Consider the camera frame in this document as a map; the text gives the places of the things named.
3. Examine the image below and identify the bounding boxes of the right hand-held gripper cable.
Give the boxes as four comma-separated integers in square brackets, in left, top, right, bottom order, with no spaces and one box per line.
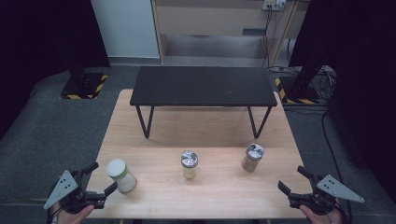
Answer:
[337,202,353,224]

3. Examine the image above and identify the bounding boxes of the hand-held gripper cable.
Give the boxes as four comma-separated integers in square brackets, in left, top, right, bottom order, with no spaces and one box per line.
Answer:
[337,202,353,224]
[46,206,60,224]

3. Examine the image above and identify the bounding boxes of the silver-lidded jar with pale contents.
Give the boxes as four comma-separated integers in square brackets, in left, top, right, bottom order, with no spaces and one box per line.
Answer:
[241,143,265,174]

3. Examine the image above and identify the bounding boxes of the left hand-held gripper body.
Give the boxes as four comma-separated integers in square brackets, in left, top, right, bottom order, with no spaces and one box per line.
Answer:
[43,169,106,216]

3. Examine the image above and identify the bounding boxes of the left hand-held gripper cable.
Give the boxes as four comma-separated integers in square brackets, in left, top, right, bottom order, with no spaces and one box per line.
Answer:
[46,206,60,224]

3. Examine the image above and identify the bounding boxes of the person's left hand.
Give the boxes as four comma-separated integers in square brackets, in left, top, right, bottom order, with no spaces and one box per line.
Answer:
[50,202,95,224]

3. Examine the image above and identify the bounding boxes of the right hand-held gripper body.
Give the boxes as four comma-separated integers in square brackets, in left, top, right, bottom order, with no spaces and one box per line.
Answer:
[288,174,365,217]

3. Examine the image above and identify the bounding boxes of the white panel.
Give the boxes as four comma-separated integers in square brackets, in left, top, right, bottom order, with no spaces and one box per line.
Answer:
[91,0,161,59]

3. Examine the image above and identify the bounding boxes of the black power strip cables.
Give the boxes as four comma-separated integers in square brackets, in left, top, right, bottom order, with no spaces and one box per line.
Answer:
[262,7,281,69]

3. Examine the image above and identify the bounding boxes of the wooden cabinet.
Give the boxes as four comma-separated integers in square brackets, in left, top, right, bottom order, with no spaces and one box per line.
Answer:
[150,0,300,67]

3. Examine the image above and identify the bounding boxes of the tangled black cable bundle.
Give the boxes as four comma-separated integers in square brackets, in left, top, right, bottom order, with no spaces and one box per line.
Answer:
[317,66,339,101]

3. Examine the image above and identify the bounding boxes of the black shelf with wire legs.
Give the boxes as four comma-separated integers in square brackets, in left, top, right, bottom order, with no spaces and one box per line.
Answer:
[129,65,278,140]

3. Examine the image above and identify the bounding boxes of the person's right hand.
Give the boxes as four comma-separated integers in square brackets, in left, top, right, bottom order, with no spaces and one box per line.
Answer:
[299,203,344,224]

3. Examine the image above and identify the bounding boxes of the silver-lidded jar with yellow contents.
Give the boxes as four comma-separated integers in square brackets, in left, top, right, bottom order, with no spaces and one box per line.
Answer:
[180,150,199,180]

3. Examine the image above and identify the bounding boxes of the white power strip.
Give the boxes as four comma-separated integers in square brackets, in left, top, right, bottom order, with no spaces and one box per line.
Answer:
[262,0,287,12]

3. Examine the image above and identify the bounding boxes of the dark curtain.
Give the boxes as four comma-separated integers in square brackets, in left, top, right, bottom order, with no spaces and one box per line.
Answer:
[0,0,111,141]
[289,0,396,203]

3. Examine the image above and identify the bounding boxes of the white-lidded jar with green band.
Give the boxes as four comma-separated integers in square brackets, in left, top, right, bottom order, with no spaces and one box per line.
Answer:
[106,158,138,195]

